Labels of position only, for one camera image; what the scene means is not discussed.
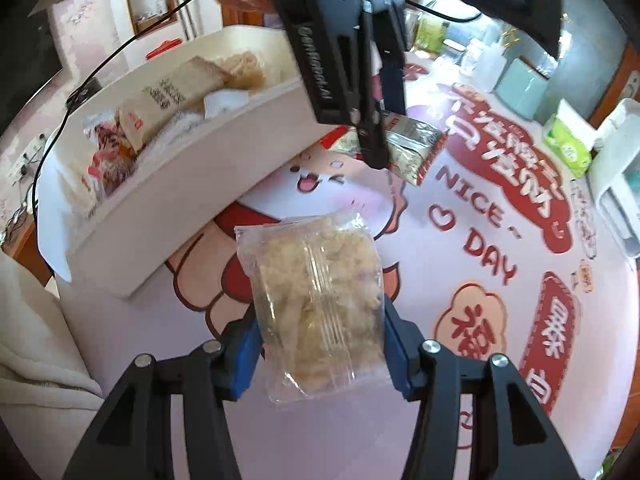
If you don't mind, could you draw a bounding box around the white squeeze bottle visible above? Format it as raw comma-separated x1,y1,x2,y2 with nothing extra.
482,35,507,81

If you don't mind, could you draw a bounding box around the clear pale snack packet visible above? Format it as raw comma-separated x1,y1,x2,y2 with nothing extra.
215,49,266,92
234,210,393,406

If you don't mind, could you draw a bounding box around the white cloth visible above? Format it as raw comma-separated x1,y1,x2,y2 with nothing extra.
0,250,103,411

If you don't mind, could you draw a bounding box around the oil bottle with green label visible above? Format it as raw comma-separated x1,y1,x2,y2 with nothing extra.
412,10,448,53

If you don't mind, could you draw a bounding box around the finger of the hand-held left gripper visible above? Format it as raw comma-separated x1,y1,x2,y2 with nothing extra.
350,0,391,171
372,0,408,117

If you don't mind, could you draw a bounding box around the teal canister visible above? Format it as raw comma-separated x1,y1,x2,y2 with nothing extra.
495,57,548,123

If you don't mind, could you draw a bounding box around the white plastic tray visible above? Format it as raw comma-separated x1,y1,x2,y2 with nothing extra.
37,25,331,301

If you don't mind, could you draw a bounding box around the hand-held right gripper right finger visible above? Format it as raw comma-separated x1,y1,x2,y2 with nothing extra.
382,296,578,480

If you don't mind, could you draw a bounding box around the green tissue pack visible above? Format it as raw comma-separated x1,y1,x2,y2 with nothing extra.
542,99,598,178

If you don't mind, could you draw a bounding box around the beige snack packet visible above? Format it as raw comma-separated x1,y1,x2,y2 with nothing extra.
117,55,236,153

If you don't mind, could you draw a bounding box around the white pill bottle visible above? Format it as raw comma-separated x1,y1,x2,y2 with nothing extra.
460,42,486,76

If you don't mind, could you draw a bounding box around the pink printed table cover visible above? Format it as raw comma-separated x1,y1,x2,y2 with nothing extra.
50,45,640,480

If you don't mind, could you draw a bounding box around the silver snack packet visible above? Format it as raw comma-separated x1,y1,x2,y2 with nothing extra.
327,112,451,187

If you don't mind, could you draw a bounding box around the grey and red snack packet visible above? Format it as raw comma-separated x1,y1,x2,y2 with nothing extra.
82,120,138,196

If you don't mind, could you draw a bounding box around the black cable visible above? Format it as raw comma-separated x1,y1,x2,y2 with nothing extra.
30,0,201,221

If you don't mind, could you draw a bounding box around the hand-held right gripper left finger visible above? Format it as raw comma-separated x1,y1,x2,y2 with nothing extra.
62,305,263,480

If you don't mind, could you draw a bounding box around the white countertop appliance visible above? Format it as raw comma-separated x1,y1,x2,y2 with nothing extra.
590,97,640,258

